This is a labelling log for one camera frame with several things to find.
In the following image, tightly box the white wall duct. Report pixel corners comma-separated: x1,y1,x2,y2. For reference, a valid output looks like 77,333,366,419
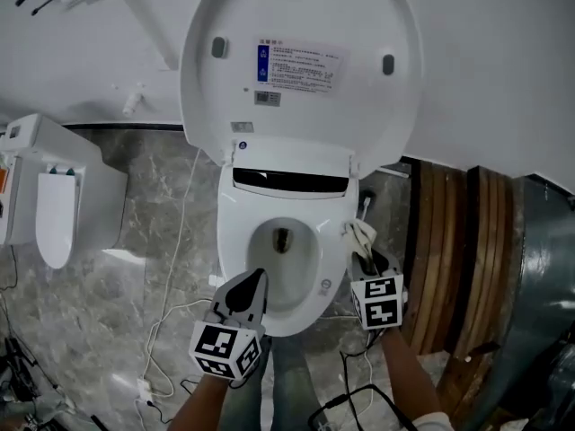
110,0,181,72

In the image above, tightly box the white power adapter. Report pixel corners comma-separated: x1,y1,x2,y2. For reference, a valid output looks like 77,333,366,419
136,377,154,406

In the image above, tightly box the person's right forearm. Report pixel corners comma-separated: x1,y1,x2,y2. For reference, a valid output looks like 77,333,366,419
379,328,444,421

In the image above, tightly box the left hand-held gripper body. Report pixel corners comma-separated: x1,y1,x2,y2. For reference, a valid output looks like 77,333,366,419
188,267,270,382

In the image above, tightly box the person's left forearm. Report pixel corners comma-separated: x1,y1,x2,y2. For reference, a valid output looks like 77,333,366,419
166,373,234,431

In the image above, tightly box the white smart toilet bowl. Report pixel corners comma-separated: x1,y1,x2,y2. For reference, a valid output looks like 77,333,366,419
217,136,362,339

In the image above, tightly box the white power cable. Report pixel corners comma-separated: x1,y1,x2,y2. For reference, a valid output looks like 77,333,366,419
133,146,212,421

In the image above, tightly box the white wall water valve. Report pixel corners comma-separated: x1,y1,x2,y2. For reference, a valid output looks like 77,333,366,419
121,82,146,117

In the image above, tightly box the white toilet with tank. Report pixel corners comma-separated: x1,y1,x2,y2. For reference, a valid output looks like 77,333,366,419
2,113,129,270

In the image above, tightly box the black stick with white tip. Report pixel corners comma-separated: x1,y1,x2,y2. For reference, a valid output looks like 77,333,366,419
462,341,500,362

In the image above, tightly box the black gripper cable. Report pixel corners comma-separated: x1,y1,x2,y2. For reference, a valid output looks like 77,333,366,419
307,330,421,431

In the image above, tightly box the white wiping cloth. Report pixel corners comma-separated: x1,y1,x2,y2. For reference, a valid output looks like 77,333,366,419
343,217,378,262

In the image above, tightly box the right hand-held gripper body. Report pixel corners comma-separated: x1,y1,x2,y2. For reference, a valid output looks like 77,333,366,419
349,247,405,331

